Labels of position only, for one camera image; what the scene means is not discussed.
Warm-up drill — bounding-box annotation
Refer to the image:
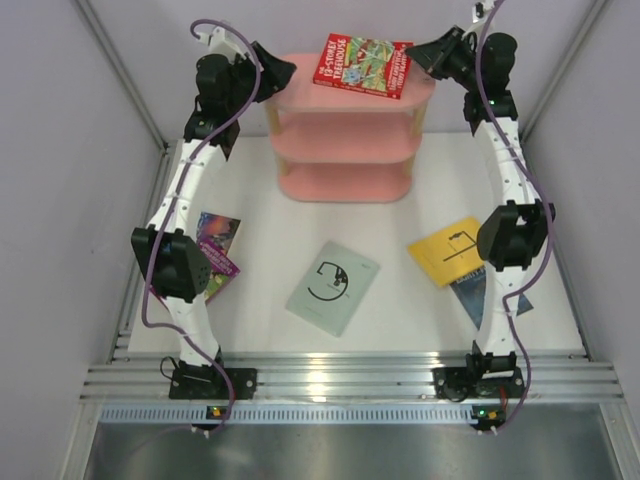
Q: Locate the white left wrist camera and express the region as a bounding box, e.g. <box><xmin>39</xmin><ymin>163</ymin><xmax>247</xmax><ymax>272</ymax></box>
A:
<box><xmin>196</xmin><ymin>27</ymin><xmax>248</xmax><ymax>62</ymax></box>

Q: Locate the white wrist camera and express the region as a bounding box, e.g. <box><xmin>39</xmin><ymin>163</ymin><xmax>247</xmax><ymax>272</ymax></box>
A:
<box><xmin>196</xmin><ymin>27</ymin><xmax>248</xmax><ymax>62</ymax></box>
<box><xmin>465</xmin><ymin>0</ymin><xmax>503</xmax><ymax>35</ymax></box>

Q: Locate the dark blue book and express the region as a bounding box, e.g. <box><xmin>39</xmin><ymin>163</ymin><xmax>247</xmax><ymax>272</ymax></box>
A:
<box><xmin>448</xmin><ymin>266</ymin><xmax>533</xmax><ymax>330</ymax></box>

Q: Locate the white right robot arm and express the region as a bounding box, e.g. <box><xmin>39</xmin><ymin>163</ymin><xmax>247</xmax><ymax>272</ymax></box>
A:
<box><xmin>406</xmin><ymin>26</ymin><xmax>555</xmax><ymax>397</ymax></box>

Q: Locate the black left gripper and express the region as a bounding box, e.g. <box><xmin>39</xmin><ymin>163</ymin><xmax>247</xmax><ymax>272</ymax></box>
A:
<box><xmin>225</xmin><ymin>41</ymin><xmax>295</xmax><ymax>116</ymax></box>

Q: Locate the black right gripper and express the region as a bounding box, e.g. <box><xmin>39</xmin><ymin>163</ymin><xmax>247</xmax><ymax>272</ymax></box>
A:
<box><xmin>404</xmin><ymin>27</ymin><xmax>481</xmax><ymax>93</ymax></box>

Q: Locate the pink three-tier shelf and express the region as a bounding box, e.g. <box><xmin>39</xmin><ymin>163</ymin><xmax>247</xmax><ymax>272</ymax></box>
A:
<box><xmin>265</xmin><ymin>53</ymin><xmax>435</xmax><ymax>203</ymax></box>

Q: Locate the purple treehouse book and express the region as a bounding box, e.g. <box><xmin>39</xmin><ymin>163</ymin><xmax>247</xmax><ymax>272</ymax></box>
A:
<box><xmin>196</xmin><ymin>212</ymin><xmax>241</xmax><ymax>304</ymax></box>

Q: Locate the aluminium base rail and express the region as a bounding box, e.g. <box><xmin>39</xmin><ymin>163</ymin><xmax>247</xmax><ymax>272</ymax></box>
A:
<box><xmin>79</xmin><ymin>139</ymin><xmax>626</xmax><ymax>431</ymax></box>

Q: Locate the yellow Little Prince book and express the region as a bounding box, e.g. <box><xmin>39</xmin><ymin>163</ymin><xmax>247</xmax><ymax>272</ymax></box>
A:
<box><xmin>407</xmin><ymin>216</ymin><xmax>484</xmax><ymax>287</ymax></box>

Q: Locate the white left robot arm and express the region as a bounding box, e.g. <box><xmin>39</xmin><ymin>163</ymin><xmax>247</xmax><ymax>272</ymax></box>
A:
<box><xmin>131</xmin><ymin>41</ymin><xmax>296</xmax><ymax>397</ymax></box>

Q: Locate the pale green hardcover book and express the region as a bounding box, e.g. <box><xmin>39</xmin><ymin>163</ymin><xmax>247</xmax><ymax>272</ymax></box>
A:
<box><xmin>286</xmin><ymin>241</ymin><xmax>380</xmax><ymax>338</ymax></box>

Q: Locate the red treehouse book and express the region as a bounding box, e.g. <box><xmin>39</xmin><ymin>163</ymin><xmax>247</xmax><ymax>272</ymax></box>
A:
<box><xmin>313</xmin><ymin>33</ymin><xmax>414</xmax><ymax>100</ymax></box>

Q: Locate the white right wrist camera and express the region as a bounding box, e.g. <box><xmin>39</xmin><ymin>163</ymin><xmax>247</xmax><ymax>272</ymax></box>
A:
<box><xmin>465</xmin><ymin>0</ymin><xmax>503</xmax><ymax>35</ymax></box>

